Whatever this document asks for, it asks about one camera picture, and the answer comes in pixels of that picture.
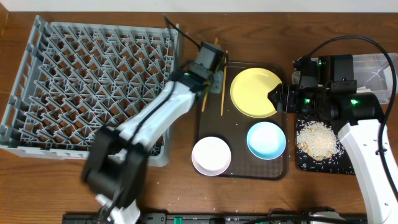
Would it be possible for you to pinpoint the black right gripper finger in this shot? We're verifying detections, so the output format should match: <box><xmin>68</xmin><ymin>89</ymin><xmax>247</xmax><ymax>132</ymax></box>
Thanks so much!
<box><xmin>267</xmin><ymin>93</ymin><xmax>279</xmax><ymax>111</ymax></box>
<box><xmin>269</xmin><ymin>83</ymin><xmax>282</xmax><ymax>95</ymax></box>

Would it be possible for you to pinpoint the yellow plate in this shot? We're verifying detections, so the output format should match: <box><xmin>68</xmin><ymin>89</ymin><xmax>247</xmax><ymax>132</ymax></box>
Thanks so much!
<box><xmin>229</xmin><ymin>68</ymin><xmax>282</xmax><ymax>118</ymax></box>

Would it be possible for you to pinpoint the light blue bowl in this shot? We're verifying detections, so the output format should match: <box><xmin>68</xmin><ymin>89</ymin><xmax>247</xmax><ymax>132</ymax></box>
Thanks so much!
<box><xmin>246</xmin><ymin>121</ymin><xmax>287</xmax><ymax>160</ymax></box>

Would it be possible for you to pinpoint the white pink bowl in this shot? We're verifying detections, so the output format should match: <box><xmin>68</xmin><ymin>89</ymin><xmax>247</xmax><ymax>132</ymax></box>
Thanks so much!
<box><xmin>192</xmin><ymin>136</ymin><xmax>232</xmax><ymax>177</ymax></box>

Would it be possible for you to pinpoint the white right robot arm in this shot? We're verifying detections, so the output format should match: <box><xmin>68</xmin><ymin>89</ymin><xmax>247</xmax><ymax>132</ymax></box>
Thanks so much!
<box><xmin>267</xmin><ymin>84</ymin><xmax>397</xmax><ymax>223</ymax></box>

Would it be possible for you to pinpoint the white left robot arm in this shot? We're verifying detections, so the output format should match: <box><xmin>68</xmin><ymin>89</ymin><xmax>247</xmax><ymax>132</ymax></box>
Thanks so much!
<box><xmin>81</xmin><ymin>42</ymin><xmax>229</xmax><ymax>223</ymax></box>

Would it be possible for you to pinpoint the grey dishwasher rack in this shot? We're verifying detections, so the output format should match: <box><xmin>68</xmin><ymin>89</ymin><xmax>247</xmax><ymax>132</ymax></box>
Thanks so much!
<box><xmin>1</xmin><ymin>17</ymin><xmax>180</xmax><ymax>160</ymax></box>

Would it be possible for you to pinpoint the dark brown tray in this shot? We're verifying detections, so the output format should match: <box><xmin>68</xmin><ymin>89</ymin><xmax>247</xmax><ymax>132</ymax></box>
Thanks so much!
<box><xmin>196</xmin><ymin>60</ymin><xmax>289</xmax><ymax>180</ymax></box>

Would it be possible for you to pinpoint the pile of rice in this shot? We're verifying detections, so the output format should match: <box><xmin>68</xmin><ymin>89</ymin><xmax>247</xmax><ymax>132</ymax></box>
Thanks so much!
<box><xmin>296</xmin><ymin>121</ymin><xmax>343</xmax><ymax>161</ymax></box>

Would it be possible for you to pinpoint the clear plastic bin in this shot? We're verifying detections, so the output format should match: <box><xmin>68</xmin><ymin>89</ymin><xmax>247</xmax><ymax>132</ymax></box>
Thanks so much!
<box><xmin>310</xmin><ymin>53</ymin><xmax>397</xmax><ymax>104</ymax></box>

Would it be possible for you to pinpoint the black cable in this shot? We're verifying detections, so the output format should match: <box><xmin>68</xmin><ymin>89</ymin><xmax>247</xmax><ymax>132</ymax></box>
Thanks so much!
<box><xmin>306</xmin><ymin>35</ymin><xmax>398</xmax><ymax>200</ymax></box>

